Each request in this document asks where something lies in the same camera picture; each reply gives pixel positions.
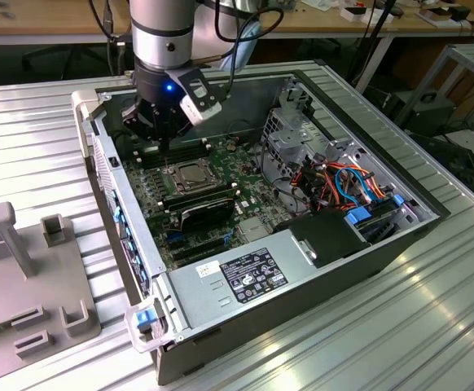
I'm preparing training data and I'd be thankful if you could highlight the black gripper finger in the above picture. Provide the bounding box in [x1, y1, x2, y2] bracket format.
[121, 99, 172, 155]
[167, 106, 196, 155]

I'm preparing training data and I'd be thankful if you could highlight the silver CPU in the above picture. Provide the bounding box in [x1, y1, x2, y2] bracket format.
[179, 165, 210, 185]

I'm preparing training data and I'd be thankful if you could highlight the metal socket cover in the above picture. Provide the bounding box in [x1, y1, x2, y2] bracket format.
[172, 160, 225, 196]

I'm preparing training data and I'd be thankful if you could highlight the black RAM slot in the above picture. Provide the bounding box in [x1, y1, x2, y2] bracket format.
[161, 182, 234, 204]
[164, 190, 239, 212]
[138, 146, 209, 165]
[133, 137, 204, 156]
[135, 142, 207, 160]
[142, 151, 212, 169]

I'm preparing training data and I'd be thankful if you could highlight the CPU socket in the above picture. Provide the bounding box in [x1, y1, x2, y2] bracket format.
[168, 160, 226, 198]

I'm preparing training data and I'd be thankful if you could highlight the black graphics card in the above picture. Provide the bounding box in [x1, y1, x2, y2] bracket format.
[178, 198, 235, 232]

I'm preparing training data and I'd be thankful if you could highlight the green motherboard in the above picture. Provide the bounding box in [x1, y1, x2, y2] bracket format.
[121, 136, 315, 272]

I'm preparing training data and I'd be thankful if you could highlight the silver drive cage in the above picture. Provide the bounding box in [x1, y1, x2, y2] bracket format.
[260, 106, 331, 172]

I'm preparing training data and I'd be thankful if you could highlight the wooden desk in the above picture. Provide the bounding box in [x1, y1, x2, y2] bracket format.
[0, 0, 474, 46]

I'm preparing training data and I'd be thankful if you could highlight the silver power supply unit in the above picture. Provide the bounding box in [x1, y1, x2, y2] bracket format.
[167, 230, 318, 331]

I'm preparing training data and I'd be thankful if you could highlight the grey parts rack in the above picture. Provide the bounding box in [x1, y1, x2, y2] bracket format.
[0, 201, 102, 359]

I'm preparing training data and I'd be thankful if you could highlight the blue case latch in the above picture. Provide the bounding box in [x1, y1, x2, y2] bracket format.
[135, 309, 156, 332]

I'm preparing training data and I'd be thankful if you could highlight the hard disk in blue carrier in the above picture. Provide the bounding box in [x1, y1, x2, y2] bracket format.
[345, 194, 405, 245]

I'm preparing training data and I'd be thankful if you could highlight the white box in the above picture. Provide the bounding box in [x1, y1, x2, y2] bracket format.
[340, 4, 397, 24]

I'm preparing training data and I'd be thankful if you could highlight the black PC case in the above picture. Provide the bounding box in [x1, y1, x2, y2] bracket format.
[70, 69, 452, 386]

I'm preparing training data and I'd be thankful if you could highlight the black equipment box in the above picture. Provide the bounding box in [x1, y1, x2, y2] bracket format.
[407, 91, 456, 135]

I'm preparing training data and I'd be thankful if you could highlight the black mesh panel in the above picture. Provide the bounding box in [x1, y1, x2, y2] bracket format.
[407, 132, 474, 200]

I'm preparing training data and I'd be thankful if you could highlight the grey metal rack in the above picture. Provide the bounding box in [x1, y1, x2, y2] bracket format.
[395, 42, 474, 135]

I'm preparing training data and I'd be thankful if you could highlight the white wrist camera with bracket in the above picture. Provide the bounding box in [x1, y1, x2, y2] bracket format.
[165, 67, 224, 126]

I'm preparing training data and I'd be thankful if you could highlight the orange wire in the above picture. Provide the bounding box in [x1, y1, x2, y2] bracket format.
[296, 161, 387, 213]

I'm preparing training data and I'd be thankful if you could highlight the blue wire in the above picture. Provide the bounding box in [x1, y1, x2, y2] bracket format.
[333, 165, 375, 213]

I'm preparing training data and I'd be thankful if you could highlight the black plastic air duct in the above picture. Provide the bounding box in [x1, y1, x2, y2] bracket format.
[272, 210, 373, 270]

